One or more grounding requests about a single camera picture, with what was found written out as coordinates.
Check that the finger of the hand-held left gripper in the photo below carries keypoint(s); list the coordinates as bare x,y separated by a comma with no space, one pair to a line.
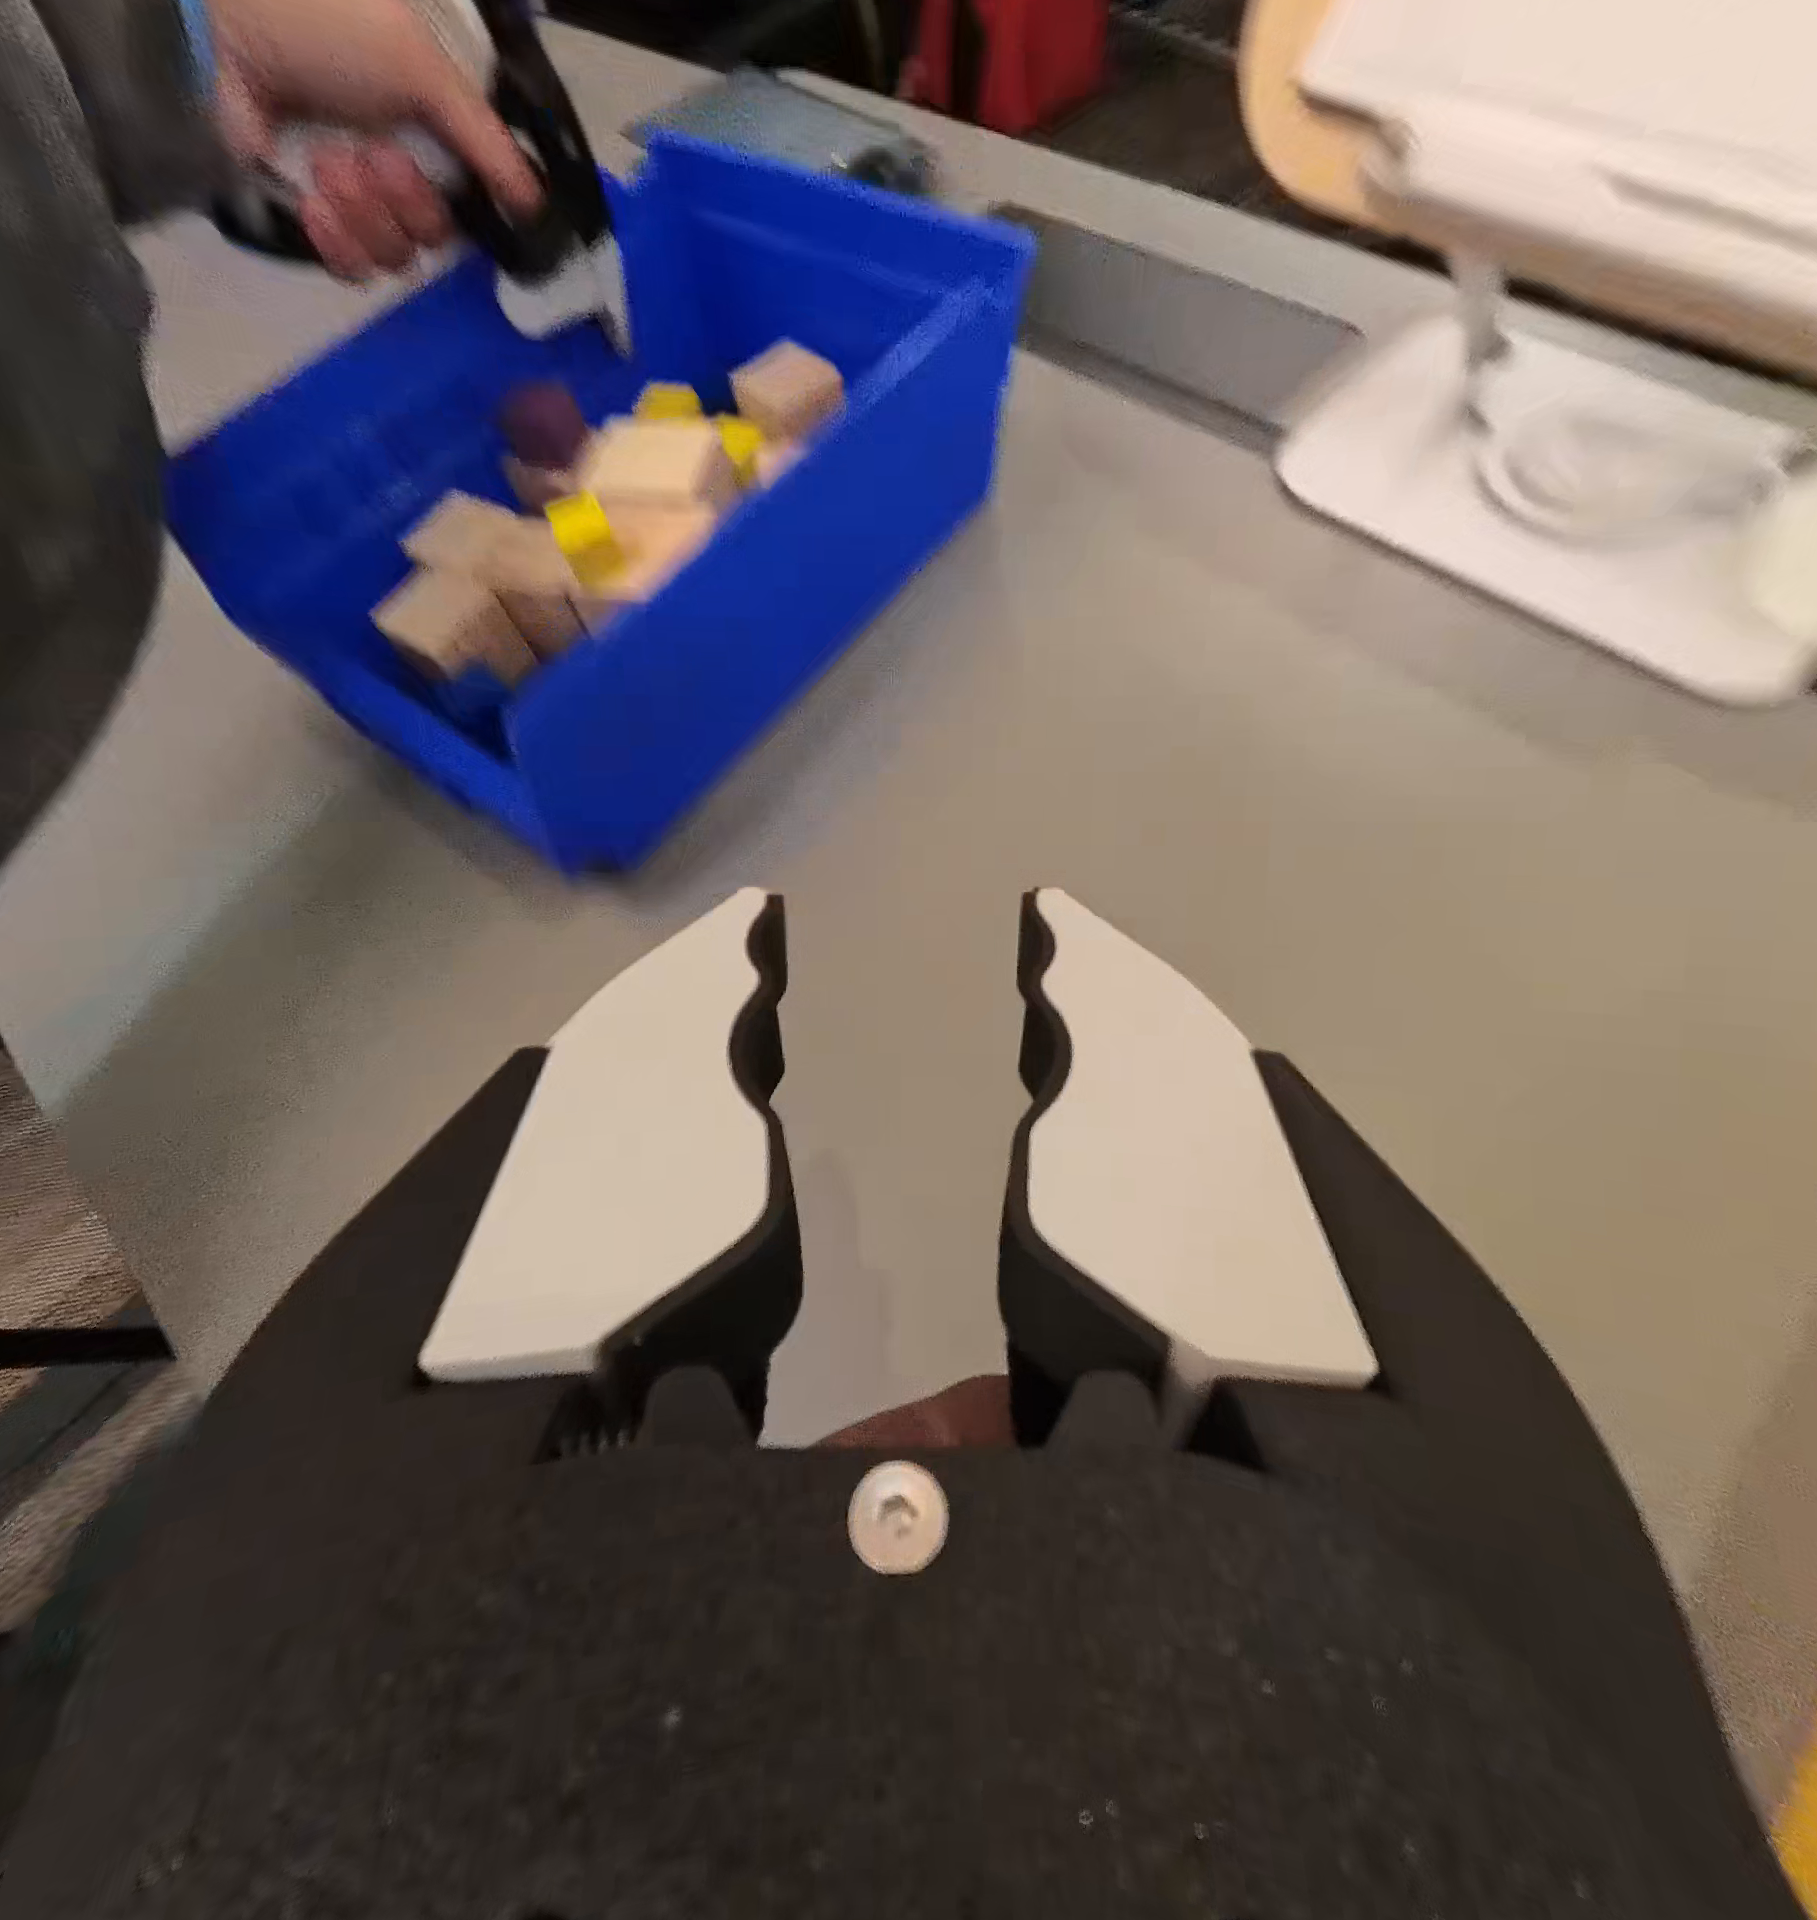
569,301

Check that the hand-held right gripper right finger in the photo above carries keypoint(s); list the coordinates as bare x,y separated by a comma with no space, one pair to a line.
1193,1183

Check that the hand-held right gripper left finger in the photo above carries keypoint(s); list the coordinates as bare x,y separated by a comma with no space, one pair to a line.
607,1183

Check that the small purple cube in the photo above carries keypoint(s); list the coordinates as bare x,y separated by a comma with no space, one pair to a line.
544,424

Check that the pile of plain wooden cubes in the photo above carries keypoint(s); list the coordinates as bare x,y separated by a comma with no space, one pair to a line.
653,473

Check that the blue plastic bin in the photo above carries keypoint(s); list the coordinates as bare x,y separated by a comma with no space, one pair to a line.
788,599

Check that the person's left hand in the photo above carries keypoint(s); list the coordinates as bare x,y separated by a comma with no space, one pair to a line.
353,73

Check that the grey desk hatch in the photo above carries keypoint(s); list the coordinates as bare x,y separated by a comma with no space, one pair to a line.
1178,316
773,128

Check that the red bag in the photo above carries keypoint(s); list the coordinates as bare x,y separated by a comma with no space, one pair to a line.
1004,60

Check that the person's grey sweater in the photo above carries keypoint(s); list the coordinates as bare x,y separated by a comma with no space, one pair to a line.
23,449

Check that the white desk stand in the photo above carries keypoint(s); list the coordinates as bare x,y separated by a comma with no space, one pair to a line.
1523,599

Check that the beige wooden board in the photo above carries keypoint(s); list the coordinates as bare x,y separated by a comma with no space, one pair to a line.
1274,137

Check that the white paper sheet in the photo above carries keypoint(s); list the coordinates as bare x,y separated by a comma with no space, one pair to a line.
1596,90

